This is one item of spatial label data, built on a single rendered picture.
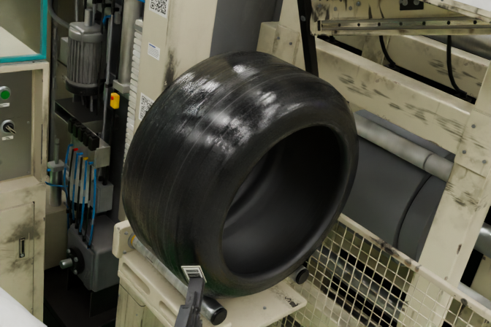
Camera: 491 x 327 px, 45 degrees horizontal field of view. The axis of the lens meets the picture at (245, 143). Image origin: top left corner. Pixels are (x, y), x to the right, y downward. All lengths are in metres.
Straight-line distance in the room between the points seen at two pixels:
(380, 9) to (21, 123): 1.01
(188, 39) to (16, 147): 0.63
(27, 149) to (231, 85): 0.78
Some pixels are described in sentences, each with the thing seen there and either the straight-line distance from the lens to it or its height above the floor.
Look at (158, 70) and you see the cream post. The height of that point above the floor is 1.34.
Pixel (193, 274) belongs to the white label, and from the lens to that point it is 1.27.
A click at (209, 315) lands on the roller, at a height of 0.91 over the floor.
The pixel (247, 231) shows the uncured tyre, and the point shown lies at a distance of 1.64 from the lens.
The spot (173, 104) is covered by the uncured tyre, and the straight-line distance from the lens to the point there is 1.24.
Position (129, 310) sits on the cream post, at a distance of 1.90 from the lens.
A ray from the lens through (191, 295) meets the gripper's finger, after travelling 1.24.
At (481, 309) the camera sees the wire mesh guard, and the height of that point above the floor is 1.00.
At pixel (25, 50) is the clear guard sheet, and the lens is 1.67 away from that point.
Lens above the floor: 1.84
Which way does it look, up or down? 25 degrees down
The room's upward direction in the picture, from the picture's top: 10 degrees clockwise
